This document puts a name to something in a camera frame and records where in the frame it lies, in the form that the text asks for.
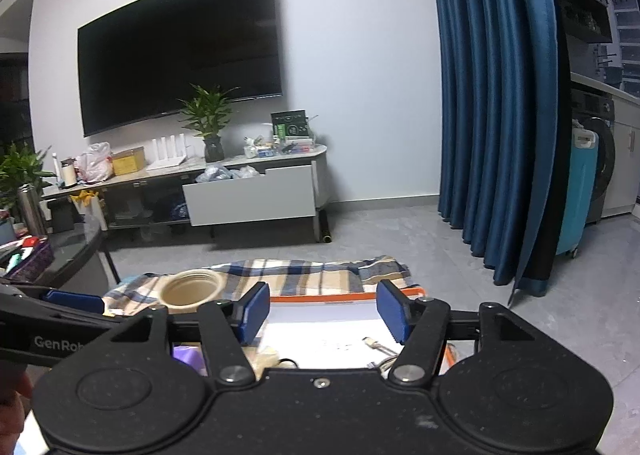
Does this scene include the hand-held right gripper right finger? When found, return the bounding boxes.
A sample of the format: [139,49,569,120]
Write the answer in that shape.
[377,280,539,384]

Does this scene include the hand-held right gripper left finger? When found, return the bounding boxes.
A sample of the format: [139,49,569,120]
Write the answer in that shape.
[110,281,272,384]

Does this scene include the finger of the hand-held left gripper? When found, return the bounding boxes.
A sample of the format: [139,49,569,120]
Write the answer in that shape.
[30,287,105,315]

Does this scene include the beige cylindrical container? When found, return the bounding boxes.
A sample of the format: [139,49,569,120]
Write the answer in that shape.
[159,269,225,312]

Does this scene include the person's left hand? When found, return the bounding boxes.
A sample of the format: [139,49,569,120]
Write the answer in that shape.
[0,369,34,443]

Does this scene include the round glass coffee table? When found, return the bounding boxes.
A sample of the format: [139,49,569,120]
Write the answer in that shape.
[0,212,121,296]

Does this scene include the purple patterned box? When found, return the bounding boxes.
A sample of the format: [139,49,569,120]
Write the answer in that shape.
[0,235,55,283]

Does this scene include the plaid blanket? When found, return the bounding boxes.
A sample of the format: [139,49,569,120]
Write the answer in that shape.
[102,255,416,317]

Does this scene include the purple cloth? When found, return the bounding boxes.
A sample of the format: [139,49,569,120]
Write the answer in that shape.
[172,342,207,377]

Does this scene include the black panel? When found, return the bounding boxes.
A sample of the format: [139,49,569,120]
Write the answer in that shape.
[50,198,84,234]

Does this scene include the yellow and white bag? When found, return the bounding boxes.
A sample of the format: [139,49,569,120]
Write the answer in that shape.
[70,189,107,231]

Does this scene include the steel thermos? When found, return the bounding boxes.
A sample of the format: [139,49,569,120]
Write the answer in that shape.
[17,185,48,236]

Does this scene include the white cabinet drawer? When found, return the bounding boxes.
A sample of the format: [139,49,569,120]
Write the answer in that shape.
[181,164,317,227]

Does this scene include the white and red plastic bag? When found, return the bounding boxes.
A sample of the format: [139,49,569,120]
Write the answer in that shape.
[75,142,113,183]

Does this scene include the tall green houseplant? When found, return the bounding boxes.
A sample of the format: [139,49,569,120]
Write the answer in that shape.
[0,142,58,216]

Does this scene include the clear plastic bags in drawer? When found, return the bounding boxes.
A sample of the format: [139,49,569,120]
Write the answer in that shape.
[196,164,261,182]

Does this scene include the grey television cabinet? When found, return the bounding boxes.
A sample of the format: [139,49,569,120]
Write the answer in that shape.
[41,144,330,243]

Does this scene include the yellow box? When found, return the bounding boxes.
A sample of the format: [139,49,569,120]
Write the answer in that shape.
[111,146,147,177]

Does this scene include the clutter of small packets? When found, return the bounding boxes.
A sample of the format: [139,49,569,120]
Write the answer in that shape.
[243,135,321,159]

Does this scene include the white router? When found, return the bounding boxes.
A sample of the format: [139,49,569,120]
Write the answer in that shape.
[146,134,193,171]

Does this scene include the green and black box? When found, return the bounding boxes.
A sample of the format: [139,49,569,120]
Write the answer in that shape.
[271,109,308,141]

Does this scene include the potted plant in dark vase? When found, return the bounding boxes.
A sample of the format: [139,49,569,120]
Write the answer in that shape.
[177,82,240,163]

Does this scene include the light blue suitcase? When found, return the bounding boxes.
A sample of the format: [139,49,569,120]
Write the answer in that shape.
[555,128,601,258]

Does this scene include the blue curtain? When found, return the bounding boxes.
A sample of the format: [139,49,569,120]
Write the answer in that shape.
[425,0,573,298]

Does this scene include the grey washing machine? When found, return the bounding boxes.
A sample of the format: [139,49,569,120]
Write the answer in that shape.
[570,88,617,226]

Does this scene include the white counter cabinet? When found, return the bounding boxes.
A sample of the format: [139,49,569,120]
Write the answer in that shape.
[570,70,640,217]

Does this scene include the white cable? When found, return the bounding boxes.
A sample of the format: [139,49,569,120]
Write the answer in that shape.
[362,335,407,372]

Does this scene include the black wall television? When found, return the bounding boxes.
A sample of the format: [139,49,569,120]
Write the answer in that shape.
[76,0,284,137]

